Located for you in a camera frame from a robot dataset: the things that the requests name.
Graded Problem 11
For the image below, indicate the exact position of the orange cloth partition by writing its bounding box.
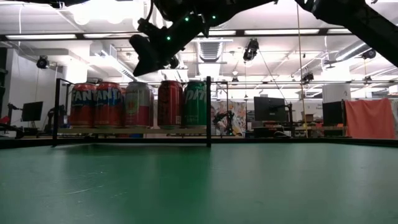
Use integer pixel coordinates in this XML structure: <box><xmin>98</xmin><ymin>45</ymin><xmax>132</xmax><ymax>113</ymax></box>
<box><xmin>344</xmin><ymin>98</ymin><xmax>396</xmax><ymax>140</ymax></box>

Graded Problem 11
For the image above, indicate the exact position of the green table mat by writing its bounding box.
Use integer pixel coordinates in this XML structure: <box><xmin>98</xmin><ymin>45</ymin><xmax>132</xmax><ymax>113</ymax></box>
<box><xmin>0</xmin><ymin>142</ymin><xmax>398</xmax><ymax>224</ymax></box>

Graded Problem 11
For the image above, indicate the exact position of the black monitor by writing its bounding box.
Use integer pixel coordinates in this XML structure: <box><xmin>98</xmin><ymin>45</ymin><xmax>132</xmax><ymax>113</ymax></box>
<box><xmin>21</xmin><ymin>101</ymin><xmax>44</xmax><ymax>123</ymax></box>
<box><xmin>322</xmin><ymin>101</ymin><xmax>345</xmax><ymax>138</ymax></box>
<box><xmin>253</xmin><ymin>96</ymin><xmax>287</xmax><ymax>123</ymax></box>

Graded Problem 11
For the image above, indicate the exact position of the red Fanta strawberry can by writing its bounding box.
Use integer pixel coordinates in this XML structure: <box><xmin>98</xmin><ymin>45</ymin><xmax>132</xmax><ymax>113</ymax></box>
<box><xmin>68</xmin><ymin>82</ymin><xmax>98</xmax><ymax>128</ymax></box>

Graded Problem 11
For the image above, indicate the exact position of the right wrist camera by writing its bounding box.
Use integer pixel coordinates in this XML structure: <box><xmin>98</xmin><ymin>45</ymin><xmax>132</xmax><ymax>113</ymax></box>
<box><xmin>129</xmin><ymin>17</ymin><xmax>158</xmax><ymax>63</ymax></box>

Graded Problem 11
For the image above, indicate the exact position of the red soda can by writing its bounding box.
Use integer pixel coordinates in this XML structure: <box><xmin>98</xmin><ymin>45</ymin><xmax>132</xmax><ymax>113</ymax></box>
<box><xmin>95</xmin><ymin>81</ymin><xmax>124</xmax><ymax>128</ymax></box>

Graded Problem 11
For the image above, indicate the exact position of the red Star Wars cola can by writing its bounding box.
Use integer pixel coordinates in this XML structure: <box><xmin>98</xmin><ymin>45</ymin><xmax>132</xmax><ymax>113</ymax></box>
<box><xmin>157</xmin><ymin>80</ymin><xmax>184</xmax><ymax>129</ymax></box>

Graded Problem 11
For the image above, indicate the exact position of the white wrapped post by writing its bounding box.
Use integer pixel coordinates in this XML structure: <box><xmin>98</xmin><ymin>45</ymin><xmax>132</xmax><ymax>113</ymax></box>
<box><xmin>322</xmin><ymin>83</ymin><xmax>352</xmax><ymax>103</ymax></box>

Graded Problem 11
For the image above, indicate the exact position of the silver-topped soda can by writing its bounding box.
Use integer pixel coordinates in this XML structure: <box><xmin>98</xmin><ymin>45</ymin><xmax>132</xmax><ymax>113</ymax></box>
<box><xmin>124</xmin><ymin>81</ymin><xmax>152</xmax><ymax>128</ymax></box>

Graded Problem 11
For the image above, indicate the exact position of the green Sprite can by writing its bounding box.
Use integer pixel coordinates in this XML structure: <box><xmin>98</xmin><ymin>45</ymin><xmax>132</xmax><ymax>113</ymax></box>
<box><xmin>183</xmin><ymin>80</ymin><xmax>208</xmax><ymax>128</ymax></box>

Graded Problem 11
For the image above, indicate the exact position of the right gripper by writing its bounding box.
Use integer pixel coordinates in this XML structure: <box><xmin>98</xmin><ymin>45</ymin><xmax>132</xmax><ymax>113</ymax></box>
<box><xmin>132</xmin><ymin>14</ymin><xmax>206</xmax><ymax>77</ymax></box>

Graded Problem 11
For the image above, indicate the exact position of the black metal shelf frame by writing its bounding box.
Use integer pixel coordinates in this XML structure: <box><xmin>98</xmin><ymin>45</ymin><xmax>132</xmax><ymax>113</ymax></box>
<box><xmin>52</xmin><ymin>75</ymin><xmax>233</xmax><ymax>147</ymax></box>

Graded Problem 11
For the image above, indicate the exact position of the ceiling air vent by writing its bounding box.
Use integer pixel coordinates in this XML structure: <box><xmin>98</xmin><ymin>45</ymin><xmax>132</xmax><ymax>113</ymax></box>
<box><xmin>198</xmin><ymin>40</ymin><xmax>224</xmax><ymax>63</ymax></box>

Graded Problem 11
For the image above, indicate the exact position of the black table frame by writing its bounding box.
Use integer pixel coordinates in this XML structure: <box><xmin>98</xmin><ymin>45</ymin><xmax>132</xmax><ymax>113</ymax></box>
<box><xmin>0</xmin><ymin>136</ymin><xmax>398</xmax><ymax>149</ymax></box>

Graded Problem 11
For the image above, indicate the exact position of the white cloth partition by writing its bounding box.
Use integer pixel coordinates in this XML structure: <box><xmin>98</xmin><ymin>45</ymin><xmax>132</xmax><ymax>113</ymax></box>
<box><xmin>391</xmin><ymin>100</ymin><xmax>398</xmax><ymax>139</ymax></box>

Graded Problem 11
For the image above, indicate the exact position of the black overhead light bar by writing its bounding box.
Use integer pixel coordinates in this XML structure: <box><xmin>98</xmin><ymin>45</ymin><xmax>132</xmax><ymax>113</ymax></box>
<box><xmin>0</xmin><ymin>28</ymin><xmax>354</xmax><ymax>41</ymax></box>

